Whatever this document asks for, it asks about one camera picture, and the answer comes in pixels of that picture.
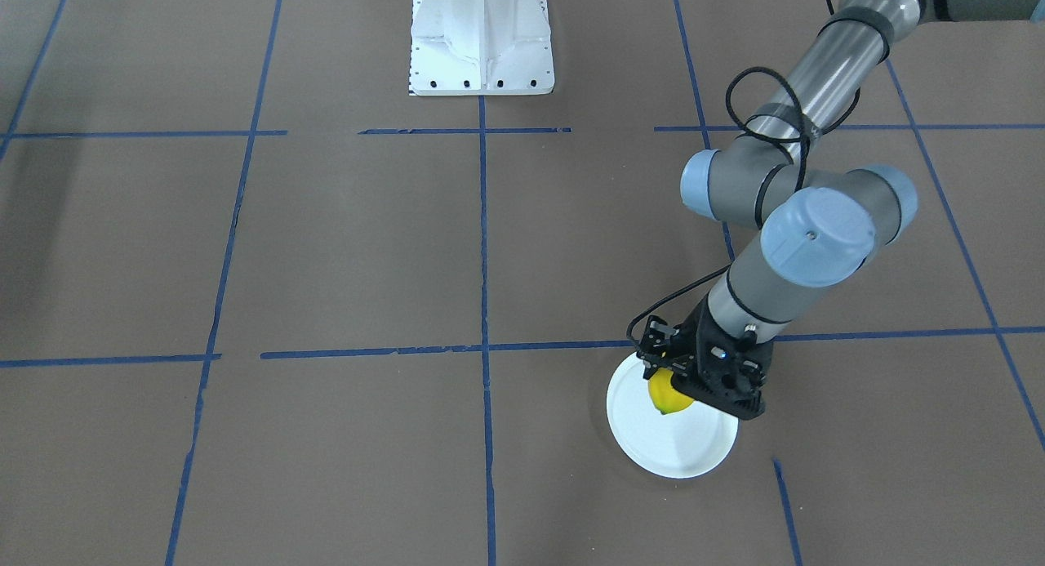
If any white round plate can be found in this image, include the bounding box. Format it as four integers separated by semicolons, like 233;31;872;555
606;354;739;479

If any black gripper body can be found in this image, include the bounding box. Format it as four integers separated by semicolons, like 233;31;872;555
669;297;774;421

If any brown paper table cover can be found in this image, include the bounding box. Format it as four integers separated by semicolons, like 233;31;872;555
2;0;1043;565

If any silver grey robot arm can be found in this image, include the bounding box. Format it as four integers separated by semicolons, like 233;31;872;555
638;0;1043;420

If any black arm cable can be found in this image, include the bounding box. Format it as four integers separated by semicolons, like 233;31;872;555
626;66;862;346

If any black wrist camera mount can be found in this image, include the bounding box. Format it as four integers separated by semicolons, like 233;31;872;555
635;315;679;381

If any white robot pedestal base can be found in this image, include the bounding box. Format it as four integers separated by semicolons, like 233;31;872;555
408;0;556;96

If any yellow lemon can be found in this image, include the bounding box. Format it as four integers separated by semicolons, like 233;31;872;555
648;368;695;416

